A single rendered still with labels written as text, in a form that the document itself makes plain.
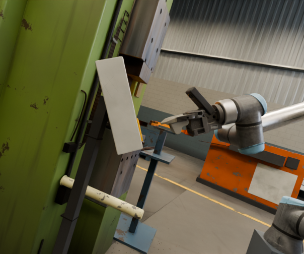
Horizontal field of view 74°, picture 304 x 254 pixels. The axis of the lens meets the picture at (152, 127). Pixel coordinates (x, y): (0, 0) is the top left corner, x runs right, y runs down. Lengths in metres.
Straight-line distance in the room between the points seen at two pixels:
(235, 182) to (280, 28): 6.88
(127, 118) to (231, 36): 9.42
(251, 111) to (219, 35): 9.29
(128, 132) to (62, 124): 0.50
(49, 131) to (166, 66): 9.21
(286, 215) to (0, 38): 1.70
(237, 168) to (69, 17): 4.19
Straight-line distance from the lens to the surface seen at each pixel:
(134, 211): 0.99
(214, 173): 4.75
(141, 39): 1.26
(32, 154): 1.15
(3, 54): 1.29
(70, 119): 1.02
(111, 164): 1.23
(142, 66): 1.26
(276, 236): 1.40
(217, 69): 9.37
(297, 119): 1.15
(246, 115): 0.77
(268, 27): 9.97
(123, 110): 0.60
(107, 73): 0.61
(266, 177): 4.72
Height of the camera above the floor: 1.06
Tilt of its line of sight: 2 degrees down
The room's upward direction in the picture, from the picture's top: 18 degrees clockwise
